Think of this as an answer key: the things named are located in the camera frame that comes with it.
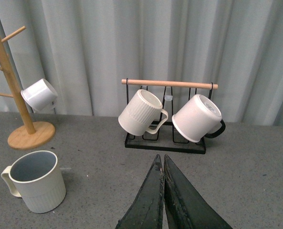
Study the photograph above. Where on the wooden mug tree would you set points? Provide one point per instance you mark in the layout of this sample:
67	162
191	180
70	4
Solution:
31	134

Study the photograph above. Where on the cream ribbed mug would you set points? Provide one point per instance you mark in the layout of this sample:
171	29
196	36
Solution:
140	112
37	179

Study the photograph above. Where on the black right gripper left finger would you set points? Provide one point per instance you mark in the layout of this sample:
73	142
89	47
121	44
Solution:
146	211

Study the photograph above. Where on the cream ribbed mug hanging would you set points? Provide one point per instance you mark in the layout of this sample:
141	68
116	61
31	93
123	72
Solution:
140	112

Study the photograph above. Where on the white mug black handle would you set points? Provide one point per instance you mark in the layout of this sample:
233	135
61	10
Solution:
199	118

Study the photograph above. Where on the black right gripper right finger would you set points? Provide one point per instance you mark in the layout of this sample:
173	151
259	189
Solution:
185	207

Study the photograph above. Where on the white mug on tree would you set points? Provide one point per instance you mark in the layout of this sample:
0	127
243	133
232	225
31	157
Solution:
40	95

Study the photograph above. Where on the black wire mug rack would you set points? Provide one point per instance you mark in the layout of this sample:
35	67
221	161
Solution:
167	138

